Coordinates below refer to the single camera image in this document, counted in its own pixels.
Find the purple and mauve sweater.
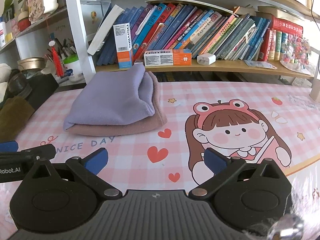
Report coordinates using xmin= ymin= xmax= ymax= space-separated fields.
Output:
xmin=63 ymin=63 xmax=167 ymax=137

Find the pink checkered cartoon tablecloth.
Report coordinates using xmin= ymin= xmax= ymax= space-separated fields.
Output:
xmin=0 ymin=80 xmax=320 ymax=240

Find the cream garment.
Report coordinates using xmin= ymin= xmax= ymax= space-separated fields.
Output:
xmin=0 ymin=63 xmax=12 ymax=102

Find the golden metal bowl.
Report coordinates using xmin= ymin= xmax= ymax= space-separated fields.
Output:
xmin=17 ymin=57 xmax=46 ymax=71

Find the red tassel ornament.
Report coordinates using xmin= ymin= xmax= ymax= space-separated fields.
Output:
xmin=48 ymin=40 xmax=64 ymax=77

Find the white green-lid jar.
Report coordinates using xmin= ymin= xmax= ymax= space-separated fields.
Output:
xmin=63 ymin=54 xmax=84 ymax=82

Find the white charger block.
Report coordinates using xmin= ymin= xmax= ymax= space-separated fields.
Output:
xmin=197 ymin=53 xmax=216 ymax=66

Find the beige pen holder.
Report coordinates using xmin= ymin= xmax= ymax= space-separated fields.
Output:
xmin=310 ymin=73 xmax=320 ymax=103

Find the white orange flat box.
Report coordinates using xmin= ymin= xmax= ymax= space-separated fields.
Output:
xmin=144 ymin=49 xmax=192 ymax=67

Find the white blue orange box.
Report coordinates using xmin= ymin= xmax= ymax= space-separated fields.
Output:
xmin=113 ymin=23 xmax=133 ymax=69

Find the white and wood bookshelf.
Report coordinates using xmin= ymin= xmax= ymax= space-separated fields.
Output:
xmin=0 ymin=0 xmax=320 ymax=86

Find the row of leaning books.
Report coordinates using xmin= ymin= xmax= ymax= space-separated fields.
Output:
xmin=97 ymin=0 xmax=277 ymax=66

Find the red thick dictionary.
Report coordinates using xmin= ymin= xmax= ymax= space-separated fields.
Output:
xmin=256 ymin=6 xmax=304 ymax=37

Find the brown corduroy garment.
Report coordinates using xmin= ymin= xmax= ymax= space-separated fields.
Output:
xmin=1 ymin=96 xmax=35 ymax=142

